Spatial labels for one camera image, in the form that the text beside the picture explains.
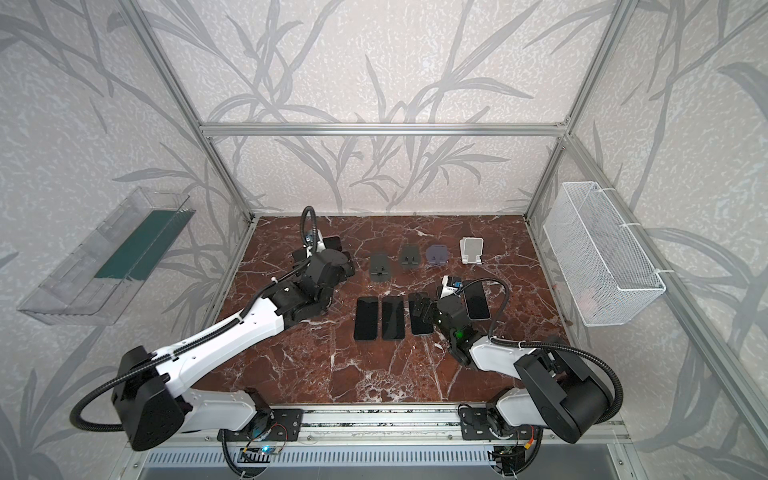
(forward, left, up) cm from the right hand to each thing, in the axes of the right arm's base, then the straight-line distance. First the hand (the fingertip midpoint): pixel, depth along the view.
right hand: (428, 287), depth 90 cm
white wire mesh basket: (-13, -36, +26) cm, 46 cm away
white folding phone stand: (+18, -17, -5) cm, 25 cm away
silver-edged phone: (-10, +3, +4) cm, 11 cm away
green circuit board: (-40, +41, -7) cm, 58 cm away
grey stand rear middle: (+16, +5, -7) cm, 18 cm away
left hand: (+3, +25, +16) cm, 30 cm away
